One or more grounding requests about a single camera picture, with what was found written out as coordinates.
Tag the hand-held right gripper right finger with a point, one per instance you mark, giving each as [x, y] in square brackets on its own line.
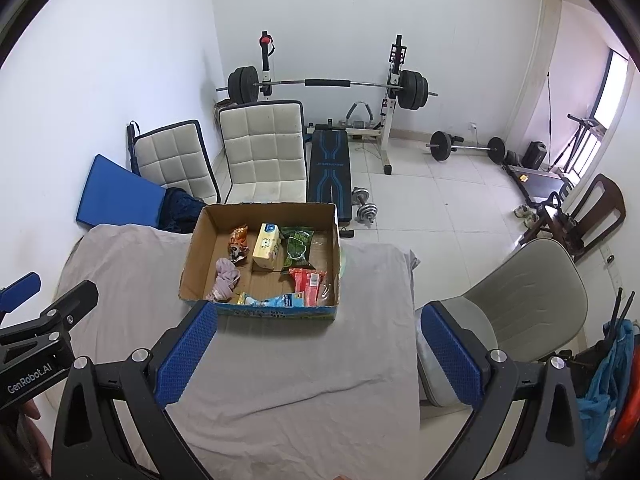
[452, 355]

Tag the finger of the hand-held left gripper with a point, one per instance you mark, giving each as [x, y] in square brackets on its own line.
[75, 300]
[20, 287]

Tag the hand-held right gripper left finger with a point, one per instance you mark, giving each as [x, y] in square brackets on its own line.
[187, 355]

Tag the purple cloth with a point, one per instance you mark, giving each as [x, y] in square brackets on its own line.
[225, 277]

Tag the blue snack packet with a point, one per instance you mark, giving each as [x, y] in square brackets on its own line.
[280, 301]

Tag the orange snack packet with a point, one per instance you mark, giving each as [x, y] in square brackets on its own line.
[239, 242]

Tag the cardboard box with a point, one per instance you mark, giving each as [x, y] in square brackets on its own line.
[215, 232]

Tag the yellow tissue pack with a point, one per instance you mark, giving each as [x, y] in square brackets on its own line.
[265, 247]

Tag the red snack packet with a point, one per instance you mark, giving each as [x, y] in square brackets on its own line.
[307, 285]

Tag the green snack packet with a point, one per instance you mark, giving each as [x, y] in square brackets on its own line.
[297, 247]

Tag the person's left hand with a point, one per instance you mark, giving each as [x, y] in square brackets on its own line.
[32, 412]

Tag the grey office chair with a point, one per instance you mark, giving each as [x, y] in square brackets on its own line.
[525, 290]

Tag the blue folded mat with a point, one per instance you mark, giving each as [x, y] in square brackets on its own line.
[120, 195]

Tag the grey tablecloth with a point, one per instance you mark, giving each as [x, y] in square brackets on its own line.
[300, 385]

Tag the dark blue cloth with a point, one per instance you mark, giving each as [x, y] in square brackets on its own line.
[180, 210]

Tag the black padded bar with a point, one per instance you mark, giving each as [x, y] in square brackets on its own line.
[134, 155]

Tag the white shoe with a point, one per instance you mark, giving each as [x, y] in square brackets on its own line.
[523, 211]
[532, 219]

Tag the chrome dumbbell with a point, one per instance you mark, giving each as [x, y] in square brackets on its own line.
[361, 196]
[366, 213]

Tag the white quilted chair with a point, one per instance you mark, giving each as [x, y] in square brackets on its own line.
[172, 160]
[262, 150]

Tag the black rods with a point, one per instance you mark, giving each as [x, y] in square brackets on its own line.
[617, 310]

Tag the black treadmill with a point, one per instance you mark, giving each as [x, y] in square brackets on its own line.
[537, 185]

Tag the red object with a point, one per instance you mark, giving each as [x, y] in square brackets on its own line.
[629, 427]

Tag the black weight plate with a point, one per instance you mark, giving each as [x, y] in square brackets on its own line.
[512, 157]

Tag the short barbell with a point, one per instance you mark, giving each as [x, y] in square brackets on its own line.
[442, 146]

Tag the black and blue bench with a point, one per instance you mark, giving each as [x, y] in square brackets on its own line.
[327, 185]

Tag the black speaker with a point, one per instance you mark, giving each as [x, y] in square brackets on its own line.
[534, 155]

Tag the dark wooden chair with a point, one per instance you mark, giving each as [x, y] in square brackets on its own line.
[617, 200]

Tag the white barbell rack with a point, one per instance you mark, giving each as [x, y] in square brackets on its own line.
[387, 130]

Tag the grey ab trainer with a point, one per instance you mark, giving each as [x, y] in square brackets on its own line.
[357, 124]

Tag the thin black pole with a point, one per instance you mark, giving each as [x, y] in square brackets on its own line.
[549, 120]

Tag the window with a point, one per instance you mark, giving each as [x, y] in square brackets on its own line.
[607, 110]

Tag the long barbell with black plates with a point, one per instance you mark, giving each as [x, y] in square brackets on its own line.
[325, 82]

